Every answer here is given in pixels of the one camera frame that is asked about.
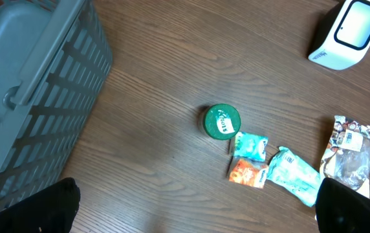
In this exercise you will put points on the white barcode scanner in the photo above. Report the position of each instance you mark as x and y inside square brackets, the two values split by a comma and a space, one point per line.
[343, 35]

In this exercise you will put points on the beige brown snack pouch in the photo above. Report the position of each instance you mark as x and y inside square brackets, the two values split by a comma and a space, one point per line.
[347, 156]

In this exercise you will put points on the green lid jar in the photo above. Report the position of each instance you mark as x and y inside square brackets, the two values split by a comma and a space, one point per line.
[220, 121]

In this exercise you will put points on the large teal snack packet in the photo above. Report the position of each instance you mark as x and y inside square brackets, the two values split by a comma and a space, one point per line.
[295, 175]

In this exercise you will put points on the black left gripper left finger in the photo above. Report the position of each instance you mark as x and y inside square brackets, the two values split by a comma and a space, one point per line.
[50, 210]

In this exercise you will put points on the small orange snack packet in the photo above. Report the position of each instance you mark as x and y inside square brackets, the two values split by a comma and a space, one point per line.
[248, 172]

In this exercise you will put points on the small teal snack packet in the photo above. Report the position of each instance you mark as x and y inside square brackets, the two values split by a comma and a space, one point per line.
[249, 145]

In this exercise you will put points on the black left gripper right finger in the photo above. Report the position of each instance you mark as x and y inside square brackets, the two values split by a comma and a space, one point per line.
[341, 209]

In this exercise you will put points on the dark grey plastic basket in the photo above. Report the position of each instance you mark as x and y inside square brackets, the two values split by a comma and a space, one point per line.
[54, 60]

